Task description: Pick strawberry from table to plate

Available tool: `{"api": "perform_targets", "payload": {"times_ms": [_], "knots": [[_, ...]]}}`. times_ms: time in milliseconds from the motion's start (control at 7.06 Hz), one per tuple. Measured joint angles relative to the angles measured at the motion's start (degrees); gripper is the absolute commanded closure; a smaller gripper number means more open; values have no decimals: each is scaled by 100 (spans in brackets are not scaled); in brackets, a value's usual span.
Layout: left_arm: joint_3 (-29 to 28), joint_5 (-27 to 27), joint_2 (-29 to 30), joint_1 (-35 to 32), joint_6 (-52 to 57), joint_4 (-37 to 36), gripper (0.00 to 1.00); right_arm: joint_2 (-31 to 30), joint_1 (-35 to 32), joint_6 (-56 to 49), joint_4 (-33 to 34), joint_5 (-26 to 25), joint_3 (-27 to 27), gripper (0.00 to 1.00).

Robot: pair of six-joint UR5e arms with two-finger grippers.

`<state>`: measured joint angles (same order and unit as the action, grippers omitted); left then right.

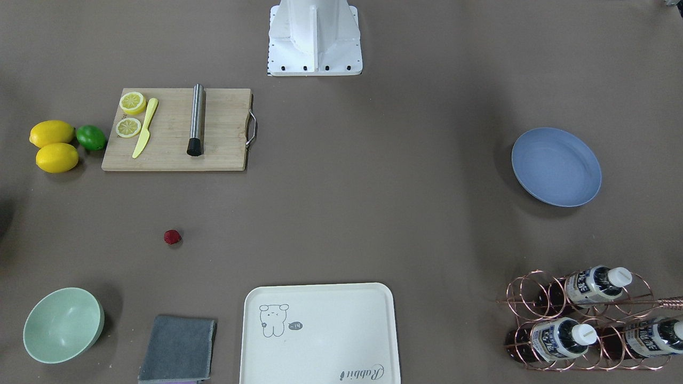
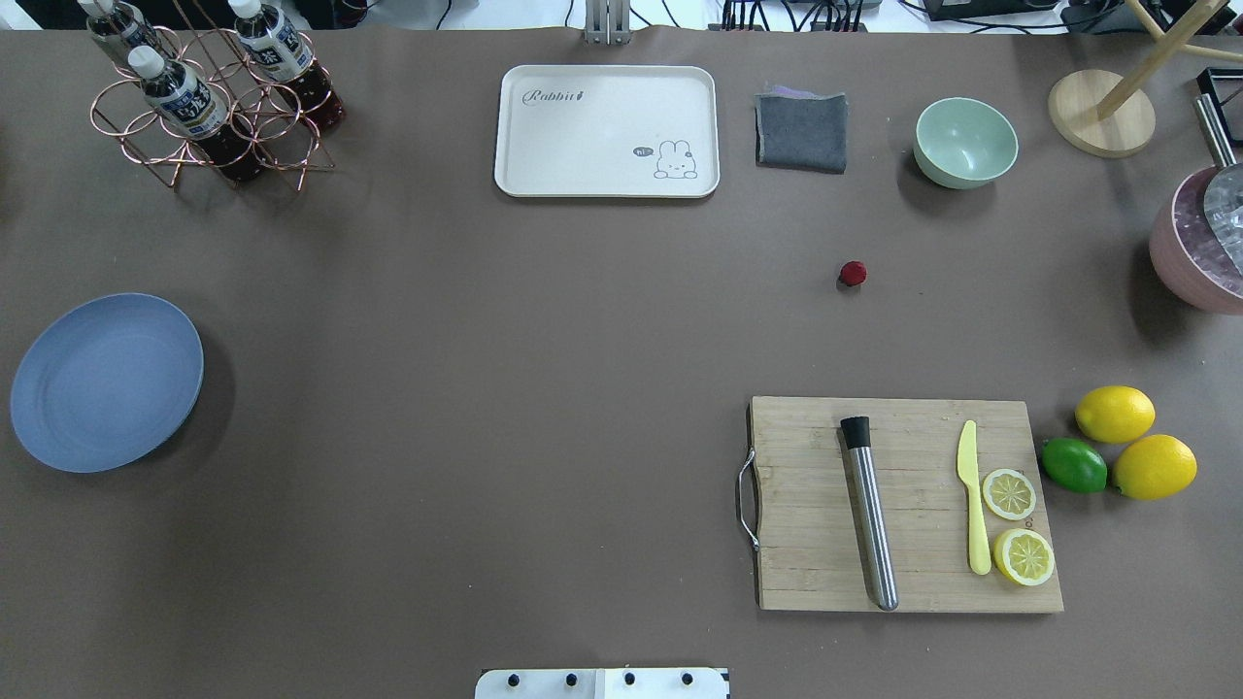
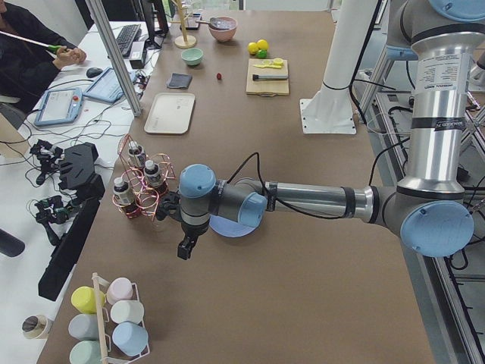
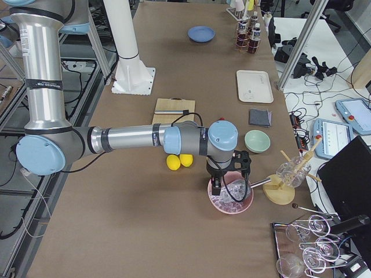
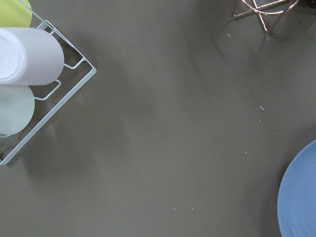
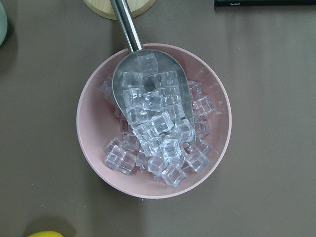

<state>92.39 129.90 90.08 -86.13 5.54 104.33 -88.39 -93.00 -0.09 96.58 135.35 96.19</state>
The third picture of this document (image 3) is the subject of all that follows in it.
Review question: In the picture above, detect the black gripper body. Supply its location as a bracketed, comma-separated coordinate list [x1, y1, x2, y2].
[155, 190, 210, 243]

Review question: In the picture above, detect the blue round plate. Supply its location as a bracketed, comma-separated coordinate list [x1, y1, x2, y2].
[209, 215, 255, 238]

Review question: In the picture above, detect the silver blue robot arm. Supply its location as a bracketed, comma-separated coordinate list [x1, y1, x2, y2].
[155, 1, 484, 259]

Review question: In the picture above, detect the dark drink bottle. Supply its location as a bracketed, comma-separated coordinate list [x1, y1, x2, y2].
[113, 177, 138, 216]
[128, 140, 146, 168]
[143, 159, 167, 196]

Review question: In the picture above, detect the pink cup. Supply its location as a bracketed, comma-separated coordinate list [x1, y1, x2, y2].
[106, 277, 133, 305]

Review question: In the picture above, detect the white cup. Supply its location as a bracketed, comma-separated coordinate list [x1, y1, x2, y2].
[110, 300, 145, 325]

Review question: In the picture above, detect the light blue cup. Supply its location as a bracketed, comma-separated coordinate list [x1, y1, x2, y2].
[112, 322, 149, 356]

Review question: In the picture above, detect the yellow cup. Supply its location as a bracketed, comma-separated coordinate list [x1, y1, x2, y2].
[70, 286, 96, 314]

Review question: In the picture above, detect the cream rabbit tray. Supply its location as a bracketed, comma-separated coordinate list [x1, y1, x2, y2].
[144, 93, 196, 135]

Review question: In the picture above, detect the grey cup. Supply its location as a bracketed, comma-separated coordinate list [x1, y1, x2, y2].
[68, 314, 99, 340]

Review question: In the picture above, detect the mint green cup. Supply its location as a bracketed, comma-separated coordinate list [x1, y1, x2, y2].
[69, 340, 102, 364]

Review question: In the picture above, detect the grey folded cloth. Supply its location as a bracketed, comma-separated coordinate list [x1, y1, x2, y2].
[166, 73, 192, 89]

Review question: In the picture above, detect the wooden cutting board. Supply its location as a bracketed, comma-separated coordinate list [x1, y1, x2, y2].
[246, 58, 289, 96]

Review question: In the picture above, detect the steel muddler black cap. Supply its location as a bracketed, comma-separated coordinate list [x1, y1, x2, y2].
[252, 74, 289, 81]

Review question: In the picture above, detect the blue teach pendant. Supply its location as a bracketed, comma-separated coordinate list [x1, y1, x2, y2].
[34, 87, 83, 127]
[83, 67, 124, 103]

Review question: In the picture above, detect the tape roll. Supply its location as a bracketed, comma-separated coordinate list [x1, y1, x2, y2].
[21, 315, 52, 339]

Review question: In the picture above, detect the mint green bowl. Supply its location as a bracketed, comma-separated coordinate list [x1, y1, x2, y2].
[181, 48, 204, 66]

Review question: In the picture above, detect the yellow plastic knife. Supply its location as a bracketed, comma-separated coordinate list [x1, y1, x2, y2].
[252, 63, 283, 69]

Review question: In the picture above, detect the black computer mouse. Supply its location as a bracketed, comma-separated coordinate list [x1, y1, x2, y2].
[86, 67, 103, 79]

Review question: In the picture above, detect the wooden cup tree stand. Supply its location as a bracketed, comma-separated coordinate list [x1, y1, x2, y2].
[171, 0, 197, 49]

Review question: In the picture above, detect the green lime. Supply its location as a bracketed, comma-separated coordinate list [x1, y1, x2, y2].
[255, 49, 267, 59]

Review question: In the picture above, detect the whole yellow lemon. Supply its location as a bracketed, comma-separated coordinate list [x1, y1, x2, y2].
[247, 42, 259, 55]
[256, 39, 269, 51]

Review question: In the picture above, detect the pink bowl with ice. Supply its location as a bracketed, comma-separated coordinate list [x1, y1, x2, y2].
[208, 17, 238, 42]

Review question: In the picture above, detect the black keyboard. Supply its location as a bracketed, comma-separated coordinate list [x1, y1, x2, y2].
[116, 24, 141, 58]

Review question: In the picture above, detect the seated person in black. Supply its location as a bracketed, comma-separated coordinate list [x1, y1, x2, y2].
[1, 1, 86, 113]

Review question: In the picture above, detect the copper wire bottle rack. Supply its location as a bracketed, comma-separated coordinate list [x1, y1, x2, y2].
[111, 134, 176, 219]

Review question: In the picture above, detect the aluminium frame post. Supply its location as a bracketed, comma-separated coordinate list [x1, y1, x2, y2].
[86, 0, 142, 117]

